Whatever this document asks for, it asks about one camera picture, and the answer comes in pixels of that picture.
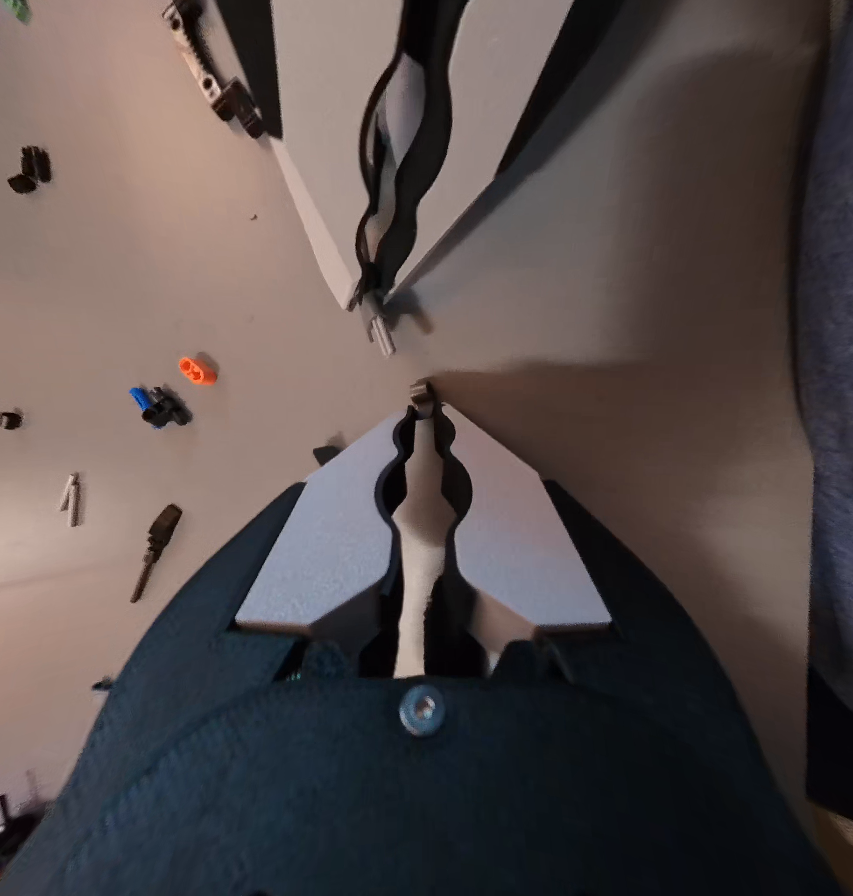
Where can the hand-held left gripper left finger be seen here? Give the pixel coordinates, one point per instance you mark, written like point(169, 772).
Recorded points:
point(314, 560)

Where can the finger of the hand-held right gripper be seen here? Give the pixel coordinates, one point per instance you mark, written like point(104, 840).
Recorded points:
point(321, 105)
point(482, 105)

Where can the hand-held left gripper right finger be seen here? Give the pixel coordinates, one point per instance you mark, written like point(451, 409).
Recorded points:
point(531, 560)

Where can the long light grey lego axle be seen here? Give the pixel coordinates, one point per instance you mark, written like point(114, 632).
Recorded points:
point(381, 329)

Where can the black lego axle with connector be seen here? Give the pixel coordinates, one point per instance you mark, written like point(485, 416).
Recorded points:
point(166, 521)

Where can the orange lego connector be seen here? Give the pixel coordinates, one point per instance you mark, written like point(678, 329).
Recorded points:
point(202, 374)

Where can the green lego piece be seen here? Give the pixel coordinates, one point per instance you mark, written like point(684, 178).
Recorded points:
point(16, 10)

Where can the black double lego connector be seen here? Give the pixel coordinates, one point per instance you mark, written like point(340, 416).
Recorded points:
point(30, 168)

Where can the small black lego block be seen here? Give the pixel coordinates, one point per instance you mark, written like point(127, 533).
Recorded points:
point(9, 421)

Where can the partly built lego model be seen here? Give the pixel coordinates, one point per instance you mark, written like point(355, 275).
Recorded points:
point(2, 840)

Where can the black connector with blue pin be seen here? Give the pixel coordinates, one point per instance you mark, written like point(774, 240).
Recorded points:
point(164, 409)

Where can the black lego frame beam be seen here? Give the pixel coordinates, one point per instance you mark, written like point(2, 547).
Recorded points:
point(209, 77)

